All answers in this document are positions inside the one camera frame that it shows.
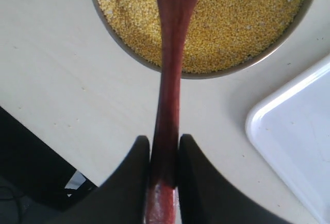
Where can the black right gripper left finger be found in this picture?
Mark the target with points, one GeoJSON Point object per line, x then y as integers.
{"type": "Point", "coordinates": [121, 198]}

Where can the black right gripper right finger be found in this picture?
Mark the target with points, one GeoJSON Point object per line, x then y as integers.
{"type": "Point", "coordinates": [205, 196]}

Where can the red-brown wooden spoon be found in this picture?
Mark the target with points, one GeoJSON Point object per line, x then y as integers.
{"type": "Point", "coordinates": [175, 17]}

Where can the white rectangular tray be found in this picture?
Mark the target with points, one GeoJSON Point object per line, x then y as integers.
{"type": "Point", "coordinates": [290, 130]}

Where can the stainless steel bowl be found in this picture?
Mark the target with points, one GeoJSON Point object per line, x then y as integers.
{"type": "Point", "coordinates": [206, 69]}

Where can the yellow millet grain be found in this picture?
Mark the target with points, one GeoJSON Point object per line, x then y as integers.
{"type": "Point", "coordinates": [232, 20]}

